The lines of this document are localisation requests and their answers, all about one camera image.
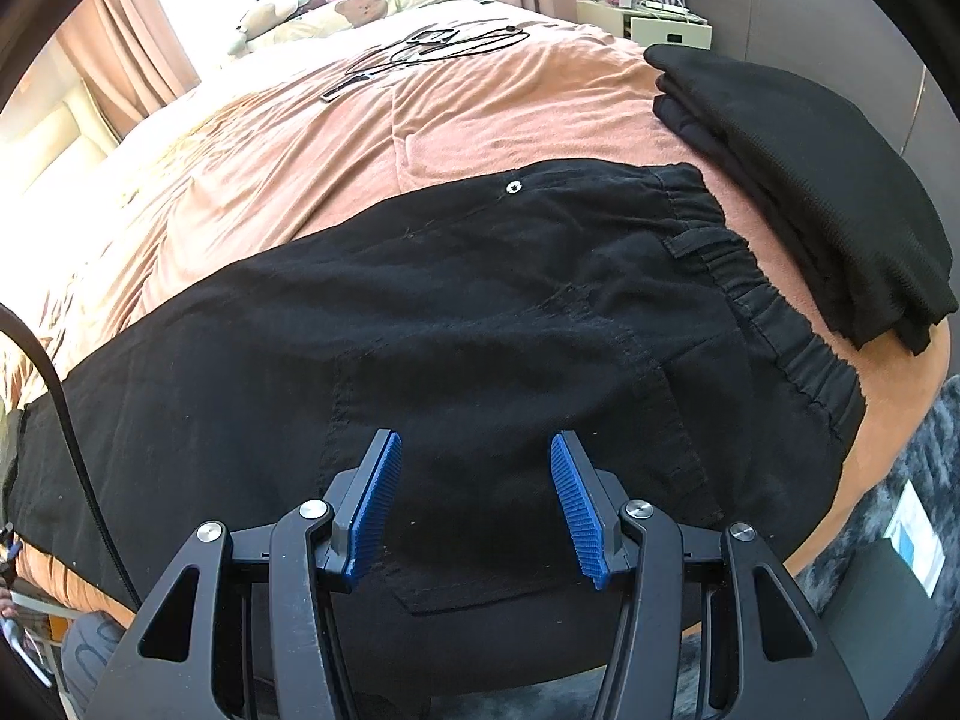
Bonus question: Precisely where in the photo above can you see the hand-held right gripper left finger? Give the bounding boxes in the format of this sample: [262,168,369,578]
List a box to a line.
[82,429,402,720]

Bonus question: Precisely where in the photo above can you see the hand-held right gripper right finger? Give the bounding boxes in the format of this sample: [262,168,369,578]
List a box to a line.
[550,431,871,720]

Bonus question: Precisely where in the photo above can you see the black pants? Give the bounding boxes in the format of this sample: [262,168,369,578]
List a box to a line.
[4,157,867,683]

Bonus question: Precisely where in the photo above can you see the dark grey object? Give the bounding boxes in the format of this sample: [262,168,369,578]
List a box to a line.
[816,538,940,700]

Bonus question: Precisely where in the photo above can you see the grey shaggy rug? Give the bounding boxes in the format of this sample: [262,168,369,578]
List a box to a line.
[780,375,960,665]

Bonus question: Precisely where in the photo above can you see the white blue booklet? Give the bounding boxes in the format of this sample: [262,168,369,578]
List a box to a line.
[883,480,947,587]

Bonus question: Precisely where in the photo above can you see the orange bed blanket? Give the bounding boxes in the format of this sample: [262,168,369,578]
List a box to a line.
[0,4,953,616]

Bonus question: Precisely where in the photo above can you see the stack of folded black clothes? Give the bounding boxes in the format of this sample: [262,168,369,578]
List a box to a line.
[645,43,950,357]

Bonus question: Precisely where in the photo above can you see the black phone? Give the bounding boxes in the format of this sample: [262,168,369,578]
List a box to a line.
[321,75,376,105]

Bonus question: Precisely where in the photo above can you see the cream bed sheet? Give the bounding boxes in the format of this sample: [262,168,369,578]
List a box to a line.
[112,4,526,166]

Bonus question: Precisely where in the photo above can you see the white padded headboard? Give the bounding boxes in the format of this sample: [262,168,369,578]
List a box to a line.
[0,82,121,203]

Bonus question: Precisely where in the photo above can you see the white nightstand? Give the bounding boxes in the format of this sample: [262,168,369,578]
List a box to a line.
[576,0,713,55]

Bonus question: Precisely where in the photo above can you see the beige plush bear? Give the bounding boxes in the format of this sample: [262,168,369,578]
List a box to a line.
[229,0,314,55]

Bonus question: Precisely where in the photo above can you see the bear print cushion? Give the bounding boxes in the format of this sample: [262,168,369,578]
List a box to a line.
[247,0,490,55]

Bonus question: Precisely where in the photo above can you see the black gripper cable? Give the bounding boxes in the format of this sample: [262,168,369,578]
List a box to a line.
[0,304,145,614]

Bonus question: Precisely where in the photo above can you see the black cables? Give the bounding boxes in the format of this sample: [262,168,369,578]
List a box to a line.
[341,21,530,81]

